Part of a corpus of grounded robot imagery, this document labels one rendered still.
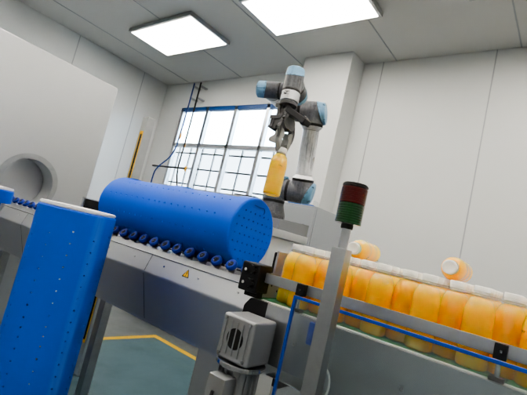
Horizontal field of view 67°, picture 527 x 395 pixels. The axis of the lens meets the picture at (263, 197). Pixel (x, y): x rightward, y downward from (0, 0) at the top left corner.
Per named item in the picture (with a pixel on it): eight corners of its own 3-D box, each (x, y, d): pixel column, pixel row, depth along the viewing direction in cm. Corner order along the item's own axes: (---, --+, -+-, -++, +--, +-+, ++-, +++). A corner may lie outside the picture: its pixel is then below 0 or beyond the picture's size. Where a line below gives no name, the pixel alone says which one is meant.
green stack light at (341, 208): (340, 223, 101) (344, 204, 101) (365, 228, 97) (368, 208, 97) (329, 219, 95) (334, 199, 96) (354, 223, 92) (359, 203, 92)
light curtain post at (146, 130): (80, 371, 255) (150, 120, 273) (85, 375, 251) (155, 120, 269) (71, 372, 250) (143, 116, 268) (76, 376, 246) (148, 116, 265)
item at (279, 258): (281, 285, 150) (288, 253, 151) (286, 287, 148) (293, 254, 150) (266, 284, 142) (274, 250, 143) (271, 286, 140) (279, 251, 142)
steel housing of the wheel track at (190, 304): (31, 251, 280) (45, 204, 284) (285, 369, 151) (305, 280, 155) (-14, 247, 258) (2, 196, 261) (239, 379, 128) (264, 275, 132)
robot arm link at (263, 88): (284, 100, 219) (256, 73, 172) (303, 102, 215) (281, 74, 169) (280, 121, 219) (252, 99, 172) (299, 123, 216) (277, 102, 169)
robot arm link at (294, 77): (307, 74, 165) (304, 63, 157) (302, 99, 163) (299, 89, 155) (289, 73, 167) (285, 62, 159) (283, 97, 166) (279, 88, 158)
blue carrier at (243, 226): (136, 236, 218) (152, 186, 222) (263, 273, 166) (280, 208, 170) (89, 224, 196) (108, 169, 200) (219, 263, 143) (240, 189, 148)
